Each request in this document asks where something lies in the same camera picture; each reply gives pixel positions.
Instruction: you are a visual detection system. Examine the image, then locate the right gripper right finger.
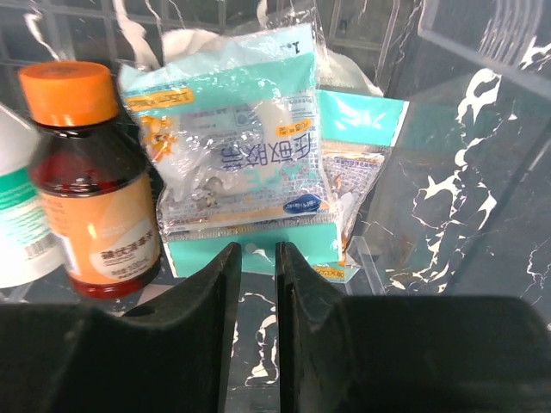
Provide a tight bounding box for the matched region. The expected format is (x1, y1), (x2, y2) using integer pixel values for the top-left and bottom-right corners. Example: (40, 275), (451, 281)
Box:
(275, 243), (550, 412)

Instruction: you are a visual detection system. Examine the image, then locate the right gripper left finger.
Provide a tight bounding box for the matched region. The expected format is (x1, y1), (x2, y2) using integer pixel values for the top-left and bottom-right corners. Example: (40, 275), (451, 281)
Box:
(1, 243), (241, 412)

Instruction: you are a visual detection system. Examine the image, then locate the white plastic bottle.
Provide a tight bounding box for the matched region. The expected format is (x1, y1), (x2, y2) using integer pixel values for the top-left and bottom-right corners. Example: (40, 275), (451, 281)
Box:
(1, 106), (63, 288)

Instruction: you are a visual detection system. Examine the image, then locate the clear medicine kit box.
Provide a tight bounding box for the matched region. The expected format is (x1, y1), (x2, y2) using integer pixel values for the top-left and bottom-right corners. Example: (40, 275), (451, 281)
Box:
(1, 1), (550, 317)

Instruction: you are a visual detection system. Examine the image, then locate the brown medicine bottle orange cap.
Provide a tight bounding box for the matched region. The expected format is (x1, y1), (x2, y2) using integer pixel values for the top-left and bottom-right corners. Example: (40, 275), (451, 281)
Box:
(19, 61), (161, 299)

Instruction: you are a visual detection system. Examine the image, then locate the clear teal bandage packet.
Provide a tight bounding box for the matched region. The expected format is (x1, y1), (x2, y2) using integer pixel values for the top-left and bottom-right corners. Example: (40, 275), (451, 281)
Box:
(118, 9), (336, 239)

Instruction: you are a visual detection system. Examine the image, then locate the teal header cotton swab bag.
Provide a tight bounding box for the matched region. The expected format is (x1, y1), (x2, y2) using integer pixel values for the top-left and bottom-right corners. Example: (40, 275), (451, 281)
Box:
(164, 90), (409, 283)

